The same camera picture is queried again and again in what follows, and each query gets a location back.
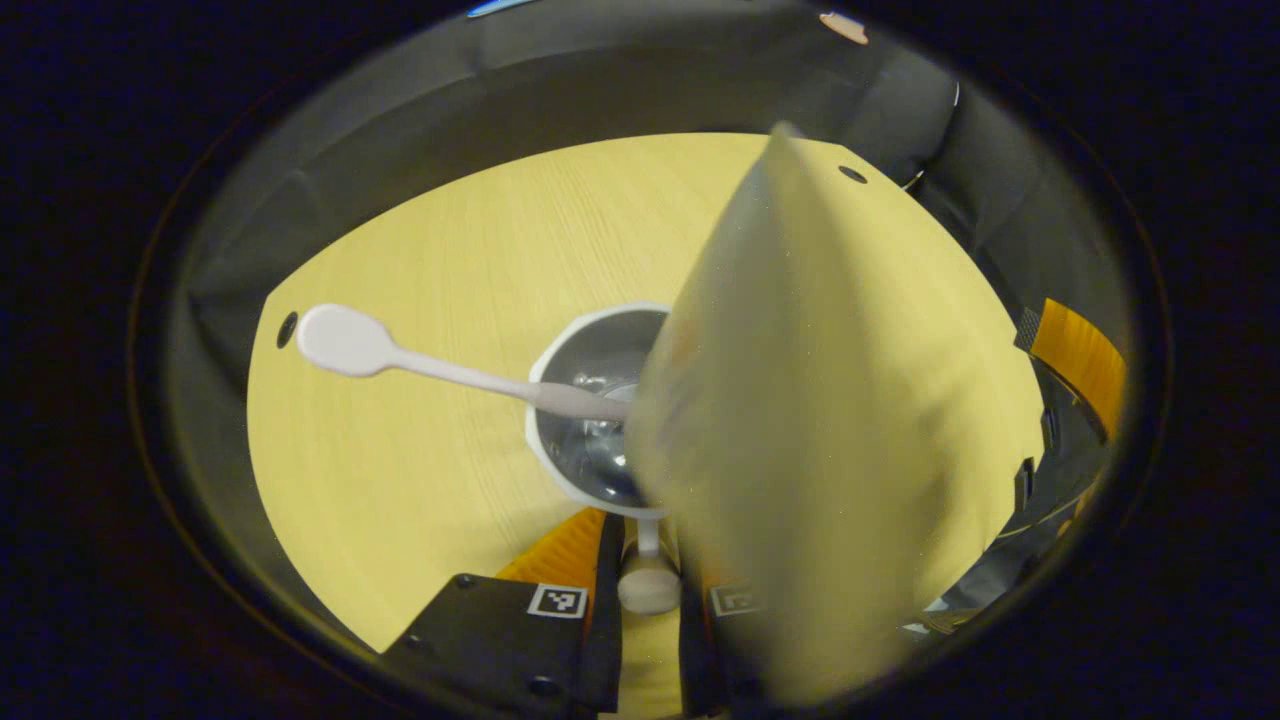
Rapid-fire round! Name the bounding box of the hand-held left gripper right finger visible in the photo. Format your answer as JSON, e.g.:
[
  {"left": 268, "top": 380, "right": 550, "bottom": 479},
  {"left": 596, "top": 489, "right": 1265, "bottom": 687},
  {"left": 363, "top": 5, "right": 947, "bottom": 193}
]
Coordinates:
[{"left": 679, "top": 545, "right": 779, "bottom": 719}]

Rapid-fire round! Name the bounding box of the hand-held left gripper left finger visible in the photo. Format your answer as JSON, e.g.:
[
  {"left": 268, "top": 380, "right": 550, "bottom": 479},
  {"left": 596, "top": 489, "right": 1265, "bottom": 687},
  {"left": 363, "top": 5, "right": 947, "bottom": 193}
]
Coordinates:
[{"left": 384, "top": 507, "right": 628, "bottom": 717}]

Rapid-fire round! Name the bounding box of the white cup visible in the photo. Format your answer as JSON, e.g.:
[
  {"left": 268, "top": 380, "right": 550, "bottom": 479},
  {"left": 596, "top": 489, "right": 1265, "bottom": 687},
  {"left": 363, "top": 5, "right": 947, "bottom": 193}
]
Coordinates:
[{"left": 524, "top": 301, "right": 693, "bottom": 617}]

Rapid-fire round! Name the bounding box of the white toothbrush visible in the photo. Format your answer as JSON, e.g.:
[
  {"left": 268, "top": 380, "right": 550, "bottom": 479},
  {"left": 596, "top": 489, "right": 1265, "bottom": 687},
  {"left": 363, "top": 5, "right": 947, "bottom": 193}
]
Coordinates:
[{"left": 296, "top": 303, "right": 633, "bottom": 423}]

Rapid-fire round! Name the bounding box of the wooden desktop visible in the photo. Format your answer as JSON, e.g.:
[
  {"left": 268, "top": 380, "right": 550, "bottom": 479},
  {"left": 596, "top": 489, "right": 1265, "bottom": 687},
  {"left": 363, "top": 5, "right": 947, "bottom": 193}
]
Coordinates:
[{"left": 246, "top": 132, "right": 1047, "bottom": 719}]

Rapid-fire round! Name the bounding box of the white cable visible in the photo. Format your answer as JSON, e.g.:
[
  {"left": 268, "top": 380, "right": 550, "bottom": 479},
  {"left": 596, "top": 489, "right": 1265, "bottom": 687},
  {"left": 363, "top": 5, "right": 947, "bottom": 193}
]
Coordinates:
[{"left": 898, "top": 78, "right": 963, "bottom": 193}]

